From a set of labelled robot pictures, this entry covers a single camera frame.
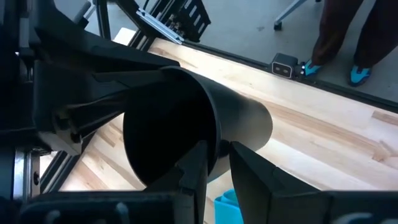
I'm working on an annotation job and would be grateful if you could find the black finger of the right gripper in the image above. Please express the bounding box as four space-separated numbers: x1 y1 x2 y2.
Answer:
34 27 181 75
66 70 166 126

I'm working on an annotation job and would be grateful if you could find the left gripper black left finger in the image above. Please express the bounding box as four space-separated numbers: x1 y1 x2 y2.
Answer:
144 139 209 224

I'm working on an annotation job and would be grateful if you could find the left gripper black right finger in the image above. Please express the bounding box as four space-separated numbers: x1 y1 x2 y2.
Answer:
229 141 327 224

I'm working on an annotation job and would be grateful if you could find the tall black cup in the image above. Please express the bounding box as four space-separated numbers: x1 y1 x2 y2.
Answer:
122 65 274 187

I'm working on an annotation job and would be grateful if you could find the teal cloth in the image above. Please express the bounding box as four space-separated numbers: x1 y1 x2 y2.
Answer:
213 189 245 224

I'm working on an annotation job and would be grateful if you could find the person's blue shoe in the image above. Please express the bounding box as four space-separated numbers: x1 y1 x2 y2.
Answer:
303 58 323 77
348 64 373 87

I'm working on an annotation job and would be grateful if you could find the grey stand leg with caster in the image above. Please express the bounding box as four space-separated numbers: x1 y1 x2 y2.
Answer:
273 0 322 31

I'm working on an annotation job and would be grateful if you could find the person's leg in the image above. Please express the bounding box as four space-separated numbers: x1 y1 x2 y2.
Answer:
353 0 398 68
310 0 364 67

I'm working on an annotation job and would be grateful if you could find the black metal table frame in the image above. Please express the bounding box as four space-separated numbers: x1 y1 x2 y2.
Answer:
40 0 398 192

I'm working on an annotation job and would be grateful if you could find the grey table-level camera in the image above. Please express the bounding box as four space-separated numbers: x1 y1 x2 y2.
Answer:
271 52 305 80

